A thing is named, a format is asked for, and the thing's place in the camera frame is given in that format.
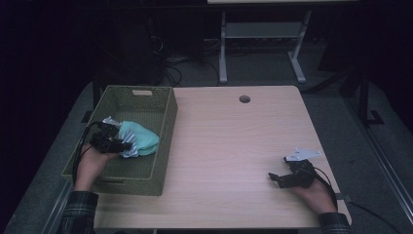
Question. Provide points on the black metal stand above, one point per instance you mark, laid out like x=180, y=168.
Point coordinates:
x=364, y=97

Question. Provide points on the person's right hand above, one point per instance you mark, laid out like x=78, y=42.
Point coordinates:
x=316, y=196

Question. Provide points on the green woven basket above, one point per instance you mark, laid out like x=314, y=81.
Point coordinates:
x=142, y=109

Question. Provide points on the aluminium rail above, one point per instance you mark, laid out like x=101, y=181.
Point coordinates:
x=386, y=169
x=56, y=208

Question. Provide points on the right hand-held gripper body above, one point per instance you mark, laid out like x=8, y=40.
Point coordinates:
x=302, y=175

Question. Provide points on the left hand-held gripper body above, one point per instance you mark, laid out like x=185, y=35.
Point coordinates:
x=105, y=139

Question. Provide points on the teal cloth bag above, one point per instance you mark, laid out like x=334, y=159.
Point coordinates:
x=146, y=143

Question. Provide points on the person's left hand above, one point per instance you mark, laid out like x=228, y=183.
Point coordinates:
x=92, y=165

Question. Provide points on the grey tape strip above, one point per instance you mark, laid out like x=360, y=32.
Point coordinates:
x=342, y=197

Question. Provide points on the white metal-frame table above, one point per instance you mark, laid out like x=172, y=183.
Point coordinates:
x=261, y=30

